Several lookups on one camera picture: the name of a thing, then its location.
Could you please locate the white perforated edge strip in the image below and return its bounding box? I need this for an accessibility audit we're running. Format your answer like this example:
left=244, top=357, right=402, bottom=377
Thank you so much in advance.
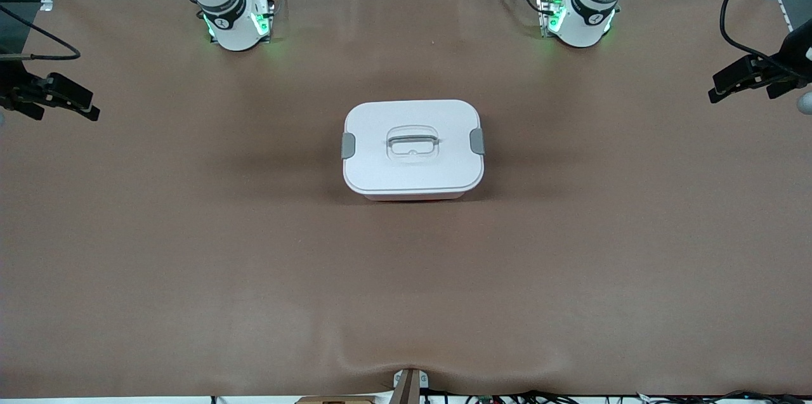
left=777, top=0, right=812, bottom=84

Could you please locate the pink plastic storage box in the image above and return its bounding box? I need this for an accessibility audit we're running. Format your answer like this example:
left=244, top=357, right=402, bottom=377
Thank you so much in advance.
left=365, top=192, right=467, bottom=202

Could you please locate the wooden clamp block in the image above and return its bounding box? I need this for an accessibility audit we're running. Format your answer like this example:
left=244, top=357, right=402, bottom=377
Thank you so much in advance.
left=392, top=368, right=429, bottom=404

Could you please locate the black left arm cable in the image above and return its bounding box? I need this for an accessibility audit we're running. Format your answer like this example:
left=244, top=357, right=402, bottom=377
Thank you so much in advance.
left=719, top=0, right=812, bottom=75

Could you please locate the brown table mat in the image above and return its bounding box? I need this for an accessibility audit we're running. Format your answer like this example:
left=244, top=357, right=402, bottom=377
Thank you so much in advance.
left=0, top=0, right=812, bottom=400

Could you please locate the white box lid with handle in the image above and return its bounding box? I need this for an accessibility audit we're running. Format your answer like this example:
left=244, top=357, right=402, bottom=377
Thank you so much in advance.
left=343, top=100, right=486, bottom=195

